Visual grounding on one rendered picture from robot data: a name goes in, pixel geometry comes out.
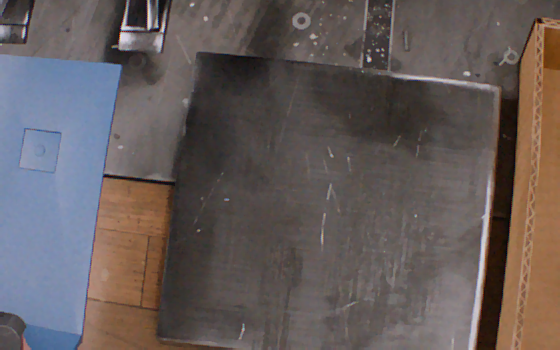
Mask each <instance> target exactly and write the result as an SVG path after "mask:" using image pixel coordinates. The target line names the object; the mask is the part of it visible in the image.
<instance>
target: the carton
mask: <svg viewBox="0 0 560 350"><path fill-rule="evenodd" d="M530 30H531V31H530V34H529V35H528V39H527V41H526V43H525V47H524V49H523V51H522V55H521V57H520V59H519V63H520V65H519V77H518V82H519V89H518V101H517V106H518V114H517V126H516V151H515V164H514V177H513V189H512V201H511V214H510V226H509V238H508V246H507V251H506V263H505V275H504V283H503V288H502V300H501V309H500V312H499V324H498V331H497V335H496V347H495V350H560V20H551V19H544V18H542V17H536V18H535V20H534V21H533V26H532V28H531V29H530Z"/></svg>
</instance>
